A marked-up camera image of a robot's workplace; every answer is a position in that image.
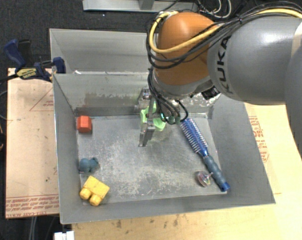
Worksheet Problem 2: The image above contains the blue-grey toy animal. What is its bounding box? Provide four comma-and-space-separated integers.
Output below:
78, 156, 100, 174

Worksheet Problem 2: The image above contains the blue hairbrush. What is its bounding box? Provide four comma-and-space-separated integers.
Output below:
179, 117, 231, 193

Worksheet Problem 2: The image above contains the red block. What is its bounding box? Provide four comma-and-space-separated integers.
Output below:
76, 115, 93, 134

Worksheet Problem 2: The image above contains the brown cardboard board, red print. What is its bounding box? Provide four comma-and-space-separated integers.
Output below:
5, 67, 283, 220

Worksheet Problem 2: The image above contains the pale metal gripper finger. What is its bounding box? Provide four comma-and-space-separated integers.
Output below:
134, 86, 153, 111
139, 120, 156, 148

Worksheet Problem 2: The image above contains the light green toy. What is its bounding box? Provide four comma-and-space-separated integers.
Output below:
140, 100, 167, 133

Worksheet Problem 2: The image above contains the clear spinning top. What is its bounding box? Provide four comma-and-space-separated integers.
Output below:
194, 170, 214, 188

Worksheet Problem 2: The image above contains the yellow toy block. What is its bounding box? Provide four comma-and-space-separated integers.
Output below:
79, 175, 111, 207

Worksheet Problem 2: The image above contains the black cylinder on white bracket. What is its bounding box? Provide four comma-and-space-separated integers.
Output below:
201, 85, 220, 100

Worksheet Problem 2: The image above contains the grey metal bin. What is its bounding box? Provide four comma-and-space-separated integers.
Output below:
49, 28, 276, 225

